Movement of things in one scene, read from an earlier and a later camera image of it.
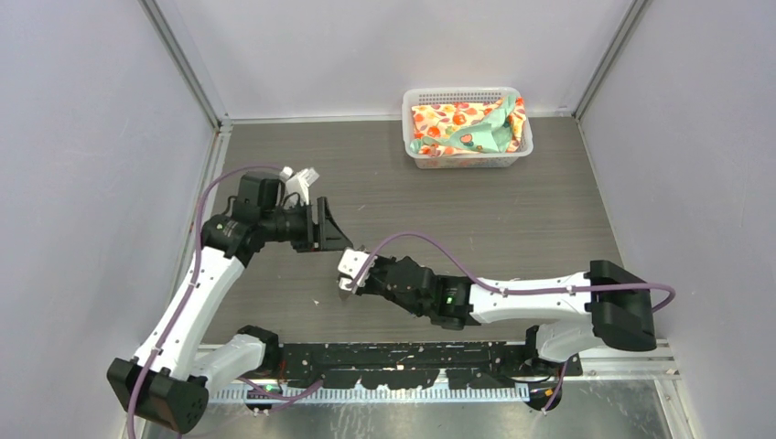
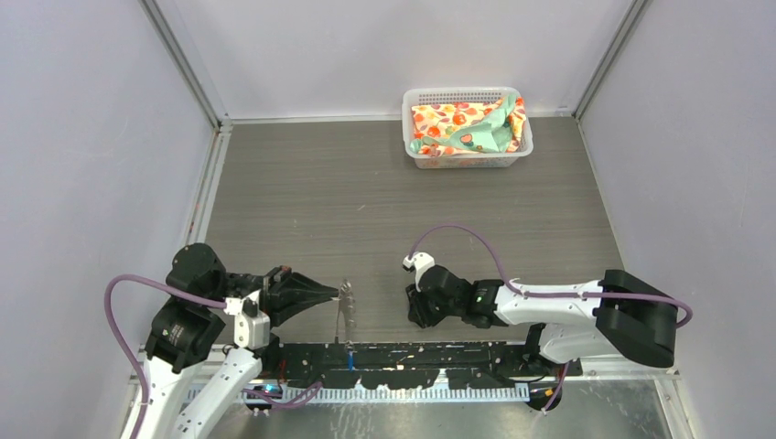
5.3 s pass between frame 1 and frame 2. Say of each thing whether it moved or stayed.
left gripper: moved
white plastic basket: stayed
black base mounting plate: stayed
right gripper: moved
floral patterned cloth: stayed
